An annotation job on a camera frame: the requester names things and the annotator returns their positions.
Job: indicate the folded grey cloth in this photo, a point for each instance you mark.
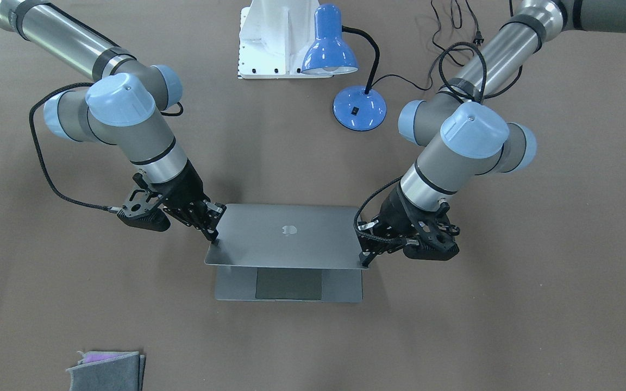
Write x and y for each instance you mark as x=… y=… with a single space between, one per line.
x=108 y=370

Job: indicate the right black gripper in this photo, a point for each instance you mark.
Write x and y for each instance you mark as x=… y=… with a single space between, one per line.
x=188 y=188

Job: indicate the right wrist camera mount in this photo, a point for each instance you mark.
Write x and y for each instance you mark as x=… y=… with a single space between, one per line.
x=142 y=207

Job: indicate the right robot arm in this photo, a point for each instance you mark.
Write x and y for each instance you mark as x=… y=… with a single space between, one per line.
x=124 y=104

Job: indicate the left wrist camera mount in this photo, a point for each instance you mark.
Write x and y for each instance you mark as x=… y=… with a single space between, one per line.
x=433 y=233

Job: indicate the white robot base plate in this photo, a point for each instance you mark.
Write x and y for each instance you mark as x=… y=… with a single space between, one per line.
x=274 y=38

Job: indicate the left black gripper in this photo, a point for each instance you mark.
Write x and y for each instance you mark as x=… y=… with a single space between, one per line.
x=394 y=212

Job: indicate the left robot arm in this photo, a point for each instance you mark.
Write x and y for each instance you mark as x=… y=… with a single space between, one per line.
x=462 y=137

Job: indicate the blue desk lamp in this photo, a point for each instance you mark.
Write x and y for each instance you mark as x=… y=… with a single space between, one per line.
x=358 y=108

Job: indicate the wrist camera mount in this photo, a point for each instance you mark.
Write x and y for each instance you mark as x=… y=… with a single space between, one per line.
x=433 y=233
x=142 y=207

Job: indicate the grey aluminium laptop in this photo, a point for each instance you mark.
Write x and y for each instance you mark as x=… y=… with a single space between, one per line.
x=287 y=252

